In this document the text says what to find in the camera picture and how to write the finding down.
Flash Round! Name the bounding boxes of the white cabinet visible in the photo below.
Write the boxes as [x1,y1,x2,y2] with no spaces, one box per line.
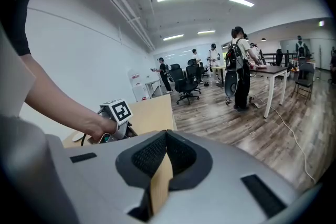
[127,69,148,102]

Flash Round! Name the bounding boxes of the small white desk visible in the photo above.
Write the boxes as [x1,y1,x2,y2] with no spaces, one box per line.
[144,78,164,99]

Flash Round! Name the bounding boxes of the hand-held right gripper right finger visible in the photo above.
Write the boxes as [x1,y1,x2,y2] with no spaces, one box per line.
[165,129,214,191]

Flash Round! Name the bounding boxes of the white ceiling pipes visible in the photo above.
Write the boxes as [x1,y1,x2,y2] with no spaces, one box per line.
[98,0,156,51]

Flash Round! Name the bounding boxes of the black office chair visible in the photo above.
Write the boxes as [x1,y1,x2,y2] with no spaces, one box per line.
[169,63,202,106]
[185,58,203,85]

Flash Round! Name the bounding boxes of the black railing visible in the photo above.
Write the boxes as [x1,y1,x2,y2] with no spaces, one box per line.
[261,51,299,67]

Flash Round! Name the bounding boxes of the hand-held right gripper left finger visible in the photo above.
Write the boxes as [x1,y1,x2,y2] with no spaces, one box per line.
[115,130,167,222]

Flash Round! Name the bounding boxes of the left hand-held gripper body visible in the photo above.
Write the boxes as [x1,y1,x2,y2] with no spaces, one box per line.
[98,98,139,144]

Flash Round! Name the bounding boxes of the person's left forearm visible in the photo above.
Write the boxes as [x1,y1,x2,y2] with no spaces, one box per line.
[20,52,99,140]

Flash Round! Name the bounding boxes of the person's black shirt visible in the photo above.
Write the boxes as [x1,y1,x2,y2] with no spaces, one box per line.
[4,0,36,57]

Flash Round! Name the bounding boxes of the black backpack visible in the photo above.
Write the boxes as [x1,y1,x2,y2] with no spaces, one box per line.
[225,38,245,72]

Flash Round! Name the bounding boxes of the dark table with white legs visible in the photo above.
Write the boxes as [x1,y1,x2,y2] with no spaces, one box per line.
[248,65,289,119]

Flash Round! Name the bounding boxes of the grey oval case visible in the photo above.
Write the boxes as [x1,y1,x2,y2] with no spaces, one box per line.
[224,70,240,100]

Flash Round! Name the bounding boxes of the black folding chair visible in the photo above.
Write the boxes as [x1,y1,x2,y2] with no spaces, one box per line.
[291,62,316,105]

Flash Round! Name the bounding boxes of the person's left hand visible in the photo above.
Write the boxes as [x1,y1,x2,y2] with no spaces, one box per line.
[88,115,118,144]

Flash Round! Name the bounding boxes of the white floor cable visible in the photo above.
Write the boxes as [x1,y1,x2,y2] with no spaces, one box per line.
[252,94,316,185]

